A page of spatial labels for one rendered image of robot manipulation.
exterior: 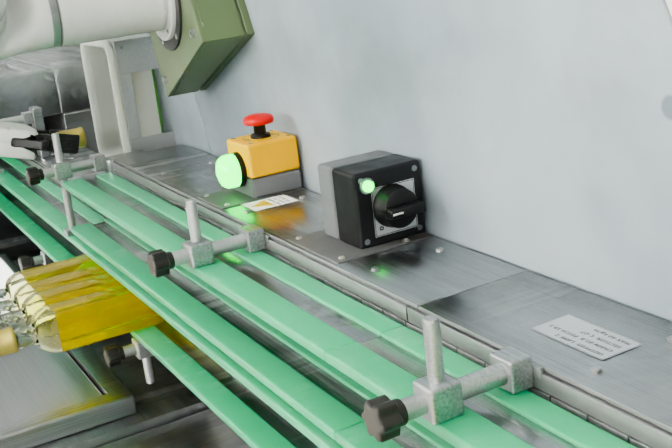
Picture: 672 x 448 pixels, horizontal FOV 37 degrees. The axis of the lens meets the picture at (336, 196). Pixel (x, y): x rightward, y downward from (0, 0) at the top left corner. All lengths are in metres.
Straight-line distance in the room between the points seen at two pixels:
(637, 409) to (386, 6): 0.53
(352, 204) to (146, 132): 0.78
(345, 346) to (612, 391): 0.24
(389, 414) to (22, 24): 0.86
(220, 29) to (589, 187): 0.65
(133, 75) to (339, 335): 0.94
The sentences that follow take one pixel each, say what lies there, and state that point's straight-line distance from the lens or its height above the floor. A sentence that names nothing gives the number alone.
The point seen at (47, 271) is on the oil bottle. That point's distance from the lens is 1.57.
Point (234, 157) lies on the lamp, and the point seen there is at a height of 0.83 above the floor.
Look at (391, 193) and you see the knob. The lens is 1.01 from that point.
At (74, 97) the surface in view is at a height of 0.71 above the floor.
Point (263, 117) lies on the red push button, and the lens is 1.29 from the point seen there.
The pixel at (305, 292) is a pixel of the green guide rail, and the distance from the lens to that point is 0.99.
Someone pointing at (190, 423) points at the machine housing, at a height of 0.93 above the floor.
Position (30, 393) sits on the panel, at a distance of 1.56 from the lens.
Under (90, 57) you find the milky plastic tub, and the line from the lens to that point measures 1.87.
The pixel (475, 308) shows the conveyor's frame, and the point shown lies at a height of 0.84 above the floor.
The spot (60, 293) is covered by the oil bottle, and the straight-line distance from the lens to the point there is 1.46.
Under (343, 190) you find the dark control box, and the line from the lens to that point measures 1.03.
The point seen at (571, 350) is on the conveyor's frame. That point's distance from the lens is 0.77.
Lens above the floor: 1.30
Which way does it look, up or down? 26 degrees down
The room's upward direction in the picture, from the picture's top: 104 degrees counter-clockwise
